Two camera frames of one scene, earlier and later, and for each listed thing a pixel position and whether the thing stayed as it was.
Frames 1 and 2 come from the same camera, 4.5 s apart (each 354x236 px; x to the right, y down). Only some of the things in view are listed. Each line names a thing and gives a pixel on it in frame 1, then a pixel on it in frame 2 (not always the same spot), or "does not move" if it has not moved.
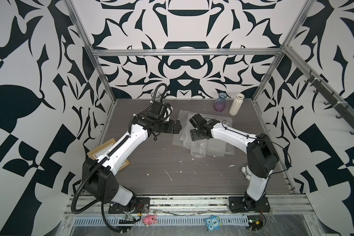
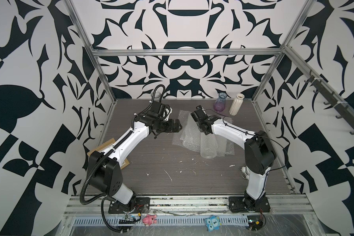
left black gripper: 169,130 does not move
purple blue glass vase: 220,104 does not move
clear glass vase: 157,97 does not move
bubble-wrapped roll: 198,148 to 208,145
